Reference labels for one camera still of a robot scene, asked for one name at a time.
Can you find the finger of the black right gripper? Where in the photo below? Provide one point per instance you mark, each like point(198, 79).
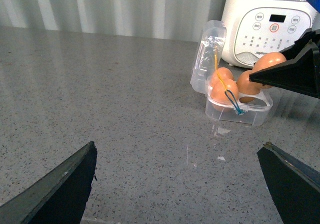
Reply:
point(300, 73)

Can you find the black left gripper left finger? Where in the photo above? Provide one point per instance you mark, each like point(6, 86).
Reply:
point(60, 197)

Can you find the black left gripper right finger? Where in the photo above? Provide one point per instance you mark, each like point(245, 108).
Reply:
point(293, 185)

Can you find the brown egg carried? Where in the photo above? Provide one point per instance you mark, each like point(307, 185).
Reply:
point(268, 60)

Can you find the brown egg back right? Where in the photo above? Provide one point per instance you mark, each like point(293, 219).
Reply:
point(245, 86)

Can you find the brown egg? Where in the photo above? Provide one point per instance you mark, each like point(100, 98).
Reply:
point(222, 93)
point(245, 86)
point(220, 74)

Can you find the brown egg back left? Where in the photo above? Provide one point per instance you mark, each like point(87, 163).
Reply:
point(220, 74)

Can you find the brown egg front left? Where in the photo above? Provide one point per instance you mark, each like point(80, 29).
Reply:
point(222, 93)

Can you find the clear plastic egg box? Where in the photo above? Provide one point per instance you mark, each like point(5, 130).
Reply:
point(256, 107)

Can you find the white Joyoung soymilk maker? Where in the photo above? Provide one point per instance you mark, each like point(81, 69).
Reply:
point(257, 27)

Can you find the yellow and blue rubber bands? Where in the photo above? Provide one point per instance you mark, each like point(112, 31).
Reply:
point(216, 66)

